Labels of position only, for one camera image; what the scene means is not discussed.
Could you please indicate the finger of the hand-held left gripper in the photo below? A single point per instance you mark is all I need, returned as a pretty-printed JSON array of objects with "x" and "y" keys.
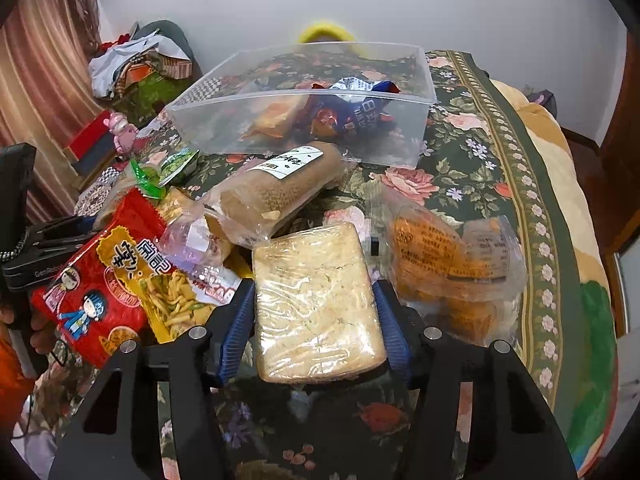
[{"x": 70, "y": 235}]

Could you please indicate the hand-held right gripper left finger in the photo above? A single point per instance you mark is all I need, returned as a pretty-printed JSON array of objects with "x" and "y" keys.
[{"x": 234, "y": 325}]

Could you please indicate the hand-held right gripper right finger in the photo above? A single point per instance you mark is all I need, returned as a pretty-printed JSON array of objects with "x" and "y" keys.
[{"x": 392, "y": 330}]

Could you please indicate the red cartoon snack packet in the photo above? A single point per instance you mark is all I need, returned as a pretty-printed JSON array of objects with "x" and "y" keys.
[{"x": 100, "y": 300}]

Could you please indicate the pale noodle cake packet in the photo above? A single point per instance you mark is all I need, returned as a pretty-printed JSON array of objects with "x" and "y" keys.
[{"x": 312, "y": 300}]

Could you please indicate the clear plastic storage box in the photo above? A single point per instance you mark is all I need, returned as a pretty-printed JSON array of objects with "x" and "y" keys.
[{"x": 225, "y": 125}]

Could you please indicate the person's left hand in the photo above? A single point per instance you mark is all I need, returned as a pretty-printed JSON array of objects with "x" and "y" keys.
[{"x": 42, "y": 335}]

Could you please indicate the clear purple snack packet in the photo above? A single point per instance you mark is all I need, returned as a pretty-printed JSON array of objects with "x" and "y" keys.
[{"x": 200, "y": 255}]

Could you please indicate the red box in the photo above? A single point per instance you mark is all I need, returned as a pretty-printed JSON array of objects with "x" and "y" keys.
[{"x": 90, "y": 142}]

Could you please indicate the clear bag of orange packets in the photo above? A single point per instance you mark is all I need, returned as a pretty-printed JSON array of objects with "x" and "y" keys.
[{"x": 440, "y": 255}]

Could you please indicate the striped brown curtain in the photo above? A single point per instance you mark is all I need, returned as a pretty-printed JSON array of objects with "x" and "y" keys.
[{"x": 45, "y": 75}]

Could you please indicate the pink toy figure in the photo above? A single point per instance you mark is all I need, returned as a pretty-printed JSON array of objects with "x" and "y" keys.
[{"x": 121, "y": 132}]

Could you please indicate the green snack packet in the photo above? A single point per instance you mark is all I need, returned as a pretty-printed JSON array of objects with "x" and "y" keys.
[{"x": 167, "y": 170}]

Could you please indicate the brown cake packet white label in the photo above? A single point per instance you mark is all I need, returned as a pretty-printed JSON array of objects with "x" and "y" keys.
[{"x": 280, "y": 185}]

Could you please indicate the pile of clothes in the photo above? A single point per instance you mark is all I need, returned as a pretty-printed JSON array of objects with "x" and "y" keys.
[{"x": 135, "y": 62}]

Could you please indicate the orange bread packet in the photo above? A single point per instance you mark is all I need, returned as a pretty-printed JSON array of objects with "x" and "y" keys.
[{"x": 272, "y": 117}]

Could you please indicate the beige quilt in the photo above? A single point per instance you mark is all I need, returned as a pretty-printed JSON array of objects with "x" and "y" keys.
[{"x": 560, "y": 185}]

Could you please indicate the blue and red snack packet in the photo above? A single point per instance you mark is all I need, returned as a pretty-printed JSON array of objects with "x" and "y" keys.
[{"x": 350, "y": 107}]

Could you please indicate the wooden door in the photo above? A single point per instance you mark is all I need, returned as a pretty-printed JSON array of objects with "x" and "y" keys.
[{"x": 622, "y": 135}]

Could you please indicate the yellow fluffy object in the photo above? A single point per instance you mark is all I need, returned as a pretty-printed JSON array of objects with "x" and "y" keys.
[{"x": 325, "y": 31}]

